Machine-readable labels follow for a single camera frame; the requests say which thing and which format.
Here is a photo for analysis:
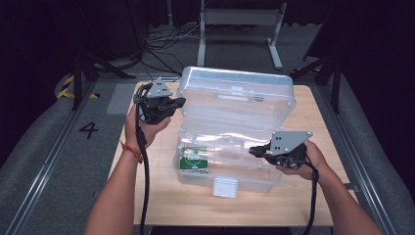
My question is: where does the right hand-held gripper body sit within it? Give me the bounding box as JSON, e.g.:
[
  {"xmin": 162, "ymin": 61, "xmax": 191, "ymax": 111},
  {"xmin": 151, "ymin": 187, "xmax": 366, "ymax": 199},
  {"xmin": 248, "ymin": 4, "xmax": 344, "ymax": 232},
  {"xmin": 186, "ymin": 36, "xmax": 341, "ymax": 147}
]
[{"xmin": 262, "ymin": 130, "xmax": 314, "ymax": 171}]

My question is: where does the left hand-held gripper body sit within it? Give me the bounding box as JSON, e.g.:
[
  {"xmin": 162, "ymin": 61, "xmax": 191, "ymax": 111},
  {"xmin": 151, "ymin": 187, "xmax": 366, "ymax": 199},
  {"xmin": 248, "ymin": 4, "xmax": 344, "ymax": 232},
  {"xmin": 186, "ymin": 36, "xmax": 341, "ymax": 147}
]
[{"xmin": 132, "ymin": 76, "xmax": 179, "ymax": 125}]

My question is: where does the clear plastic storage box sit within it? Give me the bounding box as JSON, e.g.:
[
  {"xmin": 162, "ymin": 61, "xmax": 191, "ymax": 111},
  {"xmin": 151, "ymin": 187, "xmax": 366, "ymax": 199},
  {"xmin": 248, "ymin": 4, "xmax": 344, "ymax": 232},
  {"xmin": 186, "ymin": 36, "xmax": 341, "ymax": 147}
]
[{"xmin": 171, "ymin": 66, "xmax": 298, "ymax": 199}]

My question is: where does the green and white carton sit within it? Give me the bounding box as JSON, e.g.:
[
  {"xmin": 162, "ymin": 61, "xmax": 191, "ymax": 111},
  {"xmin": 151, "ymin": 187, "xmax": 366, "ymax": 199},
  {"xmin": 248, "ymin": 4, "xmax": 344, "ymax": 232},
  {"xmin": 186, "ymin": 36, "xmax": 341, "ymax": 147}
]
[{"xmin": 178, "ymin": 146, "xmax": 210, "ymax": 172}]

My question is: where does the person's left hand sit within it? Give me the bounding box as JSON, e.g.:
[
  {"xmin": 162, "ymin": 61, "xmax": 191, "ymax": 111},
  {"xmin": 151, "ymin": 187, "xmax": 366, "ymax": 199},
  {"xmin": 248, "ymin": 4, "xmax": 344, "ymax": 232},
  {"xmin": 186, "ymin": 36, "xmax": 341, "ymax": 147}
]
[{"xmin": 123, "ymin": 103, "xmax": 172, "ymax": 155}]

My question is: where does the person's right hand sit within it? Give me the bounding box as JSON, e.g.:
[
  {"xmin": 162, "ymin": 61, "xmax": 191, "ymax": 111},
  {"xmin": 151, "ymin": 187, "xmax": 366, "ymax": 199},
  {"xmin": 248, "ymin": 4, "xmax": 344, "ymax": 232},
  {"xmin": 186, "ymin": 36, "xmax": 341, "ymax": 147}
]
[{"xmin": 274, "ymin": 140, "xmax": 331, "ymax": 182}]

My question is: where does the black metal stand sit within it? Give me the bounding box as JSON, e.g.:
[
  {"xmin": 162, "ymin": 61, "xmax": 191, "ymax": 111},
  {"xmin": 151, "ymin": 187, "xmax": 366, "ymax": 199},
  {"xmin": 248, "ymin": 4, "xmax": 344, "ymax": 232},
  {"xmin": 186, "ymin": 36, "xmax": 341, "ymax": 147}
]
[
  {"xmin": 280, "ymin": 48, "xmax": 344, "ymax": 116},
  {"xmin": 69, "ymin": 48, "xmax": 137, "ymax": 112}
]

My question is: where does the yellow and black hazard tape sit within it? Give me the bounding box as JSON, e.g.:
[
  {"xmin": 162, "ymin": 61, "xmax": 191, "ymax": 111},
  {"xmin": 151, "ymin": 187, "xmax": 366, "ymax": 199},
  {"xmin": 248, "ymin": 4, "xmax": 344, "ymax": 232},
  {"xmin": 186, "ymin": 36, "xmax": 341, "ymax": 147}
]
[{"xmin": 56, "ymin": 73, "xmax": 101, "ymax": 100}]

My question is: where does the thin grey metal pole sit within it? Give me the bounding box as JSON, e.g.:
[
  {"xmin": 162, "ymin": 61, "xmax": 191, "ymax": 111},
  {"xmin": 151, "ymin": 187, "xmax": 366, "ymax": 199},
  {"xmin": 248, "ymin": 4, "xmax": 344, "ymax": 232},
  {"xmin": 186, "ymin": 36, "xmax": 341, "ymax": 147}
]
[{"xmin": 165, "ymin": 0, "xmax": 174, "ymax": 27}]

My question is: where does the red string bracelet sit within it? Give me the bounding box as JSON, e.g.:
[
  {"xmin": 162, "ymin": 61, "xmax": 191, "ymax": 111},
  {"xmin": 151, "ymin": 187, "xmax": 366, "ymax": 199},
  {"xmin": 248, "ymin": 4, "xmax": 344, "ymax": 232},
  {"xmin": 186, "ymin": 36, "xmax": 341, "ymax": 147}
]
[{"xmin": 118, "ymin": 140, "xmax": 145, "ymax": 165}]

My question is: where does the bundle of black floor cables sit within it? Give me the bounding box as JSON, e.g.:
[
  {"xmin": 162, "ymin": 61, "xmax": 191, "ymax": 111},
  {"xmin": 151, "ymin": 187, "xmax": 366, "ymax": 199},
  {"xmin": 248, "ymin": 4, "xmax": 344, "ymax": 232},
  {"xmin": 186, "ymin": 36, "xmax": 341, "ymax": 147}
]
[{"xmin": 141, "ymin": 23, "xmax": 204, "ymax": 83}]

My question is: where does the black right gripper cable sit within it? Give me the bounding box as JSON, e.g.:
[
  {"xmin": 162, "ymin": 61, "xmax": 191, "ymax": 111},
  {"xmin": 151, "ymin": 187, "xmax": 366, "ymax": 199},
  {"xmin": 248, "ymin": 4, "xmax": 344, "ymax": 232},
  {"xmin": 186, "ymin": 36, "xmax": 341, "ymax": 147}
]
[{"xmin": 301, "ymin": 161, "xmax": 321, "ymax": 235}]

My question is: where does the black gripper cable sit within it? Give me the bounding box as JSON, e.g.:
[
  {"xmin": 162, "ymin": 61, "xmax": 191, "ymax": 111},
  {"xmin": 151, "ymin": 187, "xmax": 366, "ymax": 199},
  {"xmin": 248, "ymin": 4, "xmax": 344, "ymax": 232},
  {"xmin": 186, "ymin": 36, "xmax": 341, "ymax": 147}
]
[
  {"xmin": 134, "ymin": 111, "xmax": 152, "ymax": 235},
  {"xmin": 301, "ymin": 161, "xmax": 321, "ymax": 235}
]

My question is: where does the metal floor rail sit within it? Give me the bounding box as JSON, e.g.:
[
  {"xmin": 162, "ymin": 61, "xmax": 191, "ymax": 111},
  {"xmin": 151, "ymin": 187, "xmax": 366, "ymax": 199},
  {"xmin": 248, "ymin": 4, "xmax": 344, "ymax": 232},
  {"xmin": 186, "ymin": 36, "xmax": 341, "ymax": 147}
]
[
  {"xmin": 317, "ymin": 83, "xmax": 397, "ymax": 235},
  {"xmin": 4, "ymin": 77, "xmax": 96, "ymax": 235}
]

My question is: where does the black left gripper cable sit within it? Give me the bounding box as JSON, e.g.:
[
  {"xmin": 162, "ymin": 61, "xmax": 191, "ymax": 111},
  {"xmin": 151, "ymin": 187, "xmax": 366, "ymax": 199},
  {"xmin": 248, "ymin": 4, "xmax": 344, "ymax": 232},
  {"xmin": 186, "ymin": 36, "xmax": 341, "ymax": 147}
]
[{"xmin": 134, "ymin": 111, "xmax": 152, "ymax": 235}]

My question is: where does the grey metal stand frame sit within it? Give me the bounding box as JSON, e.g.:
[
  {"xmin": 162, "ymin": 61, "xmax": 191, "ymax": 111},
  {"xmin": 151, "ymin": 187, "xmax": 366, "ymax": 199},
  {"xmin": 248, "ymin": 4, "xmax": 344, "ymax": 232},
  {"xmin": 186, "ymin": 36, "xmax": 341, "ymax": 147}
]
[{"xmin": 196, "ymin": 0, "xmax": 288, "ymax": 71}]

